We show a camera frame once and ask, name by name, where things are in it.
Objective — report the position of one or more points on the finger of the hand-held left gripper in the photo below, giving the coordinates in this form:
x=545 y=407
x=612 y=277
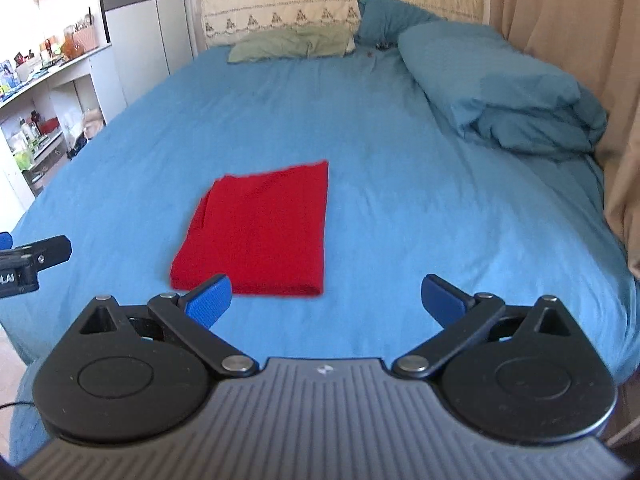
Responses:
x=4 y=240
x=45 y=250

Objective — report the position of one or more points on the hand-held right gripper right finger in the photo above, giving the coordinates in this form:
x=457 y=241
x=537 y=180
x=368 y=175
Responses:
x=442 y=302

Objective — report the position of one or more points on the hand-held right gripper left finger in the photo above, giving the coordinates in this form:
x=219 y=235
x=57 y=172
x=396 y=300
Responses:
x=210 y=302

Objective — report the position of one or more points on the red knit sweater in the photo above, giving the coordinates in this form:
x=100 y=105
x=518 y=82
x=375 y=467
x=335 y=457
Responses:
x=265 y=230

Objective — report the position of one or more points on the green packet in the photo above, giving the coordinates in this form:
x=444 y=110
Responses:
x=24 y=160

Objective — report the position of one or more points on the white bottle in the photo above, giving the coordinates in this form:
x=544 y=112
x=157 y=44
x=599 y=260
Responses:
x=23 y=130

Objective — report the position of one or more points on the red box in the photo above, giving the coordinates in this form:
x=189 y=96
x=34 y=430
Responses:
x=49 y=125

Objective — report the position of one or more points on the blue picture card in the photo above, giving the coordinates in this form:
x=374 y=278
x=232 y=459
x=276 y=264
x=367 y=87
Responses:
x=6 y=74

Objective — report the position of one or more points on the white shelf unit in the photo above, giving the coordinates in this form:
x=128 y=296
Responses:
x=55 y=80

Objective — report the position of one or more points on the pink storage basket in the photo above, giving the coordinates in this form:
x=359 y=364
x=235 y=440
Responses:
x=86 y=37

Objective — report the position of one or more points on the blue folded duvet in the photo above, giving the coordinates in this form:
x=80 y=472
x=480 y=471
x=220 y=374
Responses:
x=495 y=90

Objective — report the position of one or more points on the white and grey wardrobe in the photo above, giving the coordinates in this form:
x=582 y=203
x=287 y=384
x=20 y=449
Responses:
x=140 y=35

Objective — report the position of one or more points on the small dark hair clips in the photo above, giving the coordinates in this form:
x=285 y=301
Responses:
x=384 y=47

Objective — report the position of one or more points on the green pillow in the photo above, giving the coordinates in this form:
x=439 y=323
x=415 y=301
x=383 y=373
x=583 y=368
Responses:
x=290 y=42

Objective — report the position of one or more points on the blue pillow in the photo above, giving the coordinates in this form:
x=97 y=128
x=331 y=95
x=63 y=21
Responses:
x=390 y=17

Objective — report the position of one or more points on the beige curtain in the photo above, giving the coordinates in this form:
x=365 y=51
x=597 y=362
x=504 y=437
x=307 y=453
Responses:
x=565 y=35

